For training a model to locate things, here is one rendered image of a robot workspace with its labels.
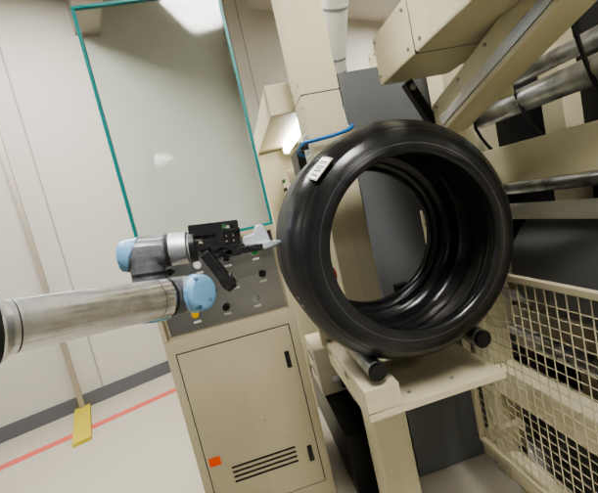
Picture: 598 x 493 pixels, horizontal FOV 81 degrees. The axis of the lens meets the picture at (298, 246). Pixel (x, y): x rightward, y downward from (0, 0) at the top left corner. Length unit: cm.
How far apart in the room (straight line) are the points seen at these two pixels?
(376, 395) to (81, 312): 64
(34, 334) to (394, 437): 119
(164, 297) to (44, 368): 319
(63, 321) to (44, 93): 346
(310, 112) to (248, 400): 117
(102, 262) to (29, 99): 150
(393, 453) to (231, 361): 71
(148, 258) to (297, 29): 84
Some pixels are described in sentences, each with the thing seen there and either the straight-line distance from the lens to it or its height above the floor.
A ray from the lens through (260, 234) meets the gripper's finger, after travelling 83.
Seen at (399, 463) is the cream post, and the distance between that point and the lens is 153.
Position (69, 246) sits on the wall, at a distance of 372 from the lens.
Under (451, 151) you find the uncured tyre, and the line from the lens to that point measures 88.
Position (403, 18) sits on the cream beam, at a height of 174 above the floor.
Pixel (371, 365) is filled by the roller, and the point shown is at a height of 92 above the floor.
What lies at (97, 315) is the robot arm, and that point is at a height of 122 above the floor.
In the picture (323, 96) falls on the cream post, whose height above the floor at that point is 164.
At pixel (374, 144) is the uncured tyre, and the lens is 81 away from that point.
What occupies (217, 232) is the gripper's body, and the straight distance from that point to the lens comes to 82.
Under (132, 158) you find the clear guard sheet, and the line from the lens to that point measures 156.
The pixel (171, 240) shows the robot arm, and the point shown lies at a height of 131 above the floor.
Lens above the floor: 132
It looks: 6 degrees down
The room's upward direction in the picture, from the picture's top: 13 degrees counter-clockwise
